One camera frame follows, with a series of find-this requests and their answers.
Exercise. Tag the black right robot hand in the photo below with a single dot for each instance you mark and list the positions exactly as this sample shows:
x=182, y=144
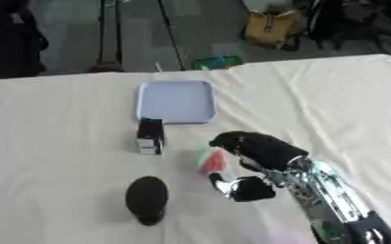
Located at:
x=263, y=149

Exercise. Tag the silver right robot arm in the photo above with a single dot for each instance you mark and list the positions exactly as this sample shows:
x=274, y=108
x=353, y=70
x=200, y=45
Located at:
x=332, y=200

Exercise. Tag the green blue box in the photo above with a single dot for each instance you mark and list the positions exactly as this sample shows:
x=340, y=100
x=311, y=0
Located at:
x=216, y=62

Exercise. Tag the watermelon slice toy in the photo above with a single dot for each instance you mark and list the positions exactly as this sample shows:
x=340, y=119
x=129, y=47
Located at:
x=214, y=161

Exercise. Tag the pale blue square tray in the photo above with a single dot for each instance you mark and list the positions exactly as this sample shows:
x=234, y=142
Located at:
x=176, y=101

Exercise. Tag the small black white carton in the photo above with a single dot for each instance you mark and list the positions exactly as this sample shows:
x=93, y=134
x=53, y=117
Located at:
x=150, y=136

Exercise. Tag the yellow bag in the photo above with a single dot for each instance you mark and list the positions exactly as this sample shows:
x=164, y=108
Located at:
x=269, y=29

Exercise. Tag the black oval avocado toy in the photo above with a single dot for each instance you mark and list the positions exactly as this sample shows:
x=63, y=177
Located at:
x=146, y=199

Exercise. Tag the black chair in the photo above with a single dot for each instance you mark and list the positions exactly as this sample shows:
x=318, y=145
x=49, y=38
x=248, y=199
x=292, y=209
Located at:
x=352, y=22

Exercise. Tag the black tripod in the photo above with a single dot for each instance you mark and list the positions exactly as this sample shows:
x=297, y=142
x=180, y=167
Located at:
x=115, y=35

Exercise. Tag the person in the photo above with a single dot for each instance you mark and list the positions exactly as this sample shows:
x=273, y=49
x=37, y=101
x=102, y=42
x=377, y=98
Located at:
x=11, y=38

